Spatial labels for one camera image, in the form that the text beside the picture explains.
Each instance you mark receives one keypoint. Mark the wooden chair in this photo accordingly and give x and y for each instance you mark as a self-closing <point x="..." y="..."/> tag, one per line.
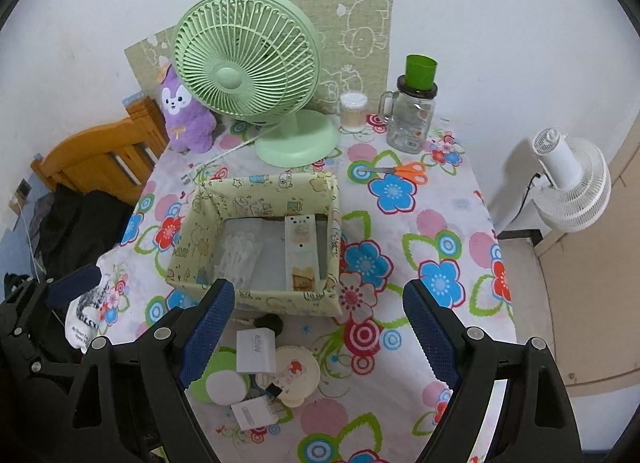
<point x="100" y="153"/>

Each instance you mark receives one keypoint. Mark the beige cabinet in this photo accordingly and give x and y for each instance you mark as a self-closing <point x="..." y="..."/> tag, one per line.
<point x="590" y="303"/>

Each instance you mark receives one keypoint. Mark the purple plush toy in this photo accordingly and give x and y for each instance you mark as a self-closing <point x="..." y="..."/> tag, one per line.
<point x="187" y="123"/>

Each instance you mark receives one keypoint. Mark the black cloth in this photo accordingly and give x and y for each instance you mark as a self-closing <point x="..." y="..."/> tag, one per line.
<point x="85" y="228"/>

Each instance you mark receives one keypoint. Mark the small white charger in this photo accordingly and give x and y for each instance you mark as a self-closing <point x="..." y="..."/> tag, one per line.
<point x="255" y="413"/>

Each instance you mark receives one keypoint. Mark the large white charger adapter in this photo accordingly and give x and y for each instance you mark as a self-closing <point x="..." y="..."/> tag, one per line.
<point x="257" y="350"/>

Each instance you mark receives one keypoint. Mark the green flat pad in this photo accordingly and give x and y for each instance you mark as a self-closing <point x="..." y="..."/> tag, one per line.
<point x="220" y="358"/>

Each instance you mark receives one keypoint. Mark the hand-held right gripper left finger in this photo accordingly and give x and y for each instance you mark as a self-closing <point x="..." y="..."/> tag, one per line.
<point x="207" y="323"/>

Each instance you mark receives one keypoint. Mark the floral tablecloth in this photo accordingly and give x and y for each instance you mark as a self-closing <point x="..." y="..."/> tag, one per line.
<point x="425" y="223"/>

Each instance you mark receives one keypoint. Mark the green desk fan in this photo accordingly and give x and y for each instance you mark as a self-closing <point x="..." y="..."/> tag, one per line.
<point x="295" y="143"/>

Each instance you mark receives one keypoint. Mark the glass mug with black lid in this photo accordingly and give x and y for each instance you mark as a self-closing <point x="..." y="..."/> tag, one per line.
<point x="410" y="118"/>

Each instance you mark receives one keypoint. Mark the white circulator fan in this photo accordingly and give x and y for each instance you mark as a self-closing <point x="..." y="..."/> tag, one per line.
<point x="575" y="183"/>

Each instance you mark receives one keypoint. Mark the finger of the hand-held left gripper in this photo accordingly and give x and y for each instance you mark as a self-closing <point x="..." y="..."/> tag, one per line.
<point x="30" y="353"/>
<point x="75" y="284"/>

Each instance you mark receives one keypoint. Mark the clear plastic bag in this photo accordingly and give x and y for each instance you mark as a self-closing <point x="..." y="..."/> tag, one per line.
<point x="237" y="258"/>

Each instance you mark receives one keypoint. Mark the white round case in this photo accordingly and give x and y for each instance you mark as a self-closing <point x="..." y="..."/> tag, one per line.
<point x="226" y="388"/>

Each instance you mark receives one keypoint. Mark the cream round bear mirror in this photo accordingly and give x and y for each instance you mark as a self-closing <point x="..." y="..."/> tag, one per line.
<point x="297" y="368"/>

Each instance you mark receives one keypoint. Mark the green plastic cup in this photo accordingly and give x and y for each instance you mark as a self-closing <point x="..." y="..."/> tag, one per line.
<point x="420" y="70"/>

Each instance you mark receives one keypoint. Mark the white printed bag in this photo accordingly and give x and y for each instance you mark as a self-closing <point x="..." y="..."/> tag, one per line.
<point x="92" y="308"/>

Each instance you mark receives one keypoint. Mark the cotton swab jar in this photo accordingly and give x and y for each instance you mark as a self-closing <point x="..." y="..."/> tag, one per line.
<point x="354" y="115"/>

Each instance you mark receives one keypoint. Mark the beige printed board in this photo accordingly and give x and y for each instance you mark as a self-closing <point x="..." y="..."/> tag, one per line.
<point x="350" y="33"/>

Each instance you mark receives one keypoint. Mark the printed cream storage box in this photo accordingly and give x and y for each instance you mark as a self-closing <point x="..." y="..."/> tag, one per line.
<point x="260" y="295"/>

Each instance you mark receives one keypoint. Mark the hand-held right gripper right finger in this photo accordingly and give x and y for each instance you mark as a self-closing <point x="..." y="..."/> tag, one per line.
<point x="430" y="328"/>

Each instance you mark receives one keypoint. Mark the black round plug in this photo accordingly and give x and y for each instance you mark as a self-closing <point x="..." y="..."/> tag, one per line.
<point x="270" y="323"/>

